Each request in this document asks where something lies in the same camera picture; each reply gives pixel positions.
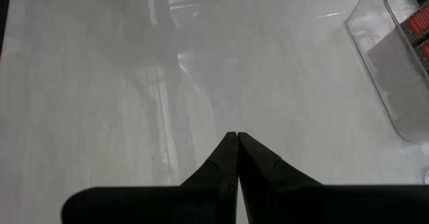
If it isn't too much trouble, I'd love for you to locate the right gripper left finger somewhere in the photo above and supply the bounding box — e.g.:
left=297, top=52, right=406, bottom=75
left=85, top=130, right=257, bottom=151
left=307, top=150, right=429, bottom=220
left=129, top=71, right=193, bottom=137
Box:
left=61, top=131, right=240, bottom=224

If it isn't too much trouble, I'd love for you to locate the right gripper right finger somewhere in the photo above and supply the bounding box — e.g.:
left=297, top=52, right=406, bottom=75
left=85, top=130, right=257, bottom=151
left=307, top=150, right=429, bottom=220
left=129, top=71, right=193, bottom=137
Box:
left=237, top=131, right=429, bottom=224

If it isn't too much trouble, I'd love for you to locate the red lid paprika tin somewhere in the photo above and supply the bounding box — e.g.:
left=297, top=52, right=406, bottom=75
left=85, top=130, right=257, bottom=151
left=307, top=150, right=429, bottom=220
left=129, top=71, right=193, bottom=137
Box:
left=400, top=3, right=429, bottom=46
left=415, top=39, right=429, bottom=74

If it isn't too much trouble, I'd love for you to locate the clear plastic bin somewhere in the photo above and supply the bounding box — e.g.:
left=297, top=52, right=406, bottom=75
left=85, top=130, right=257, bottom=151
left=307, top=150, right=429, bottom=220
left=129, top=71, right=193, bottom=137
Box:
left=345, top=0, right=429, bottom=144

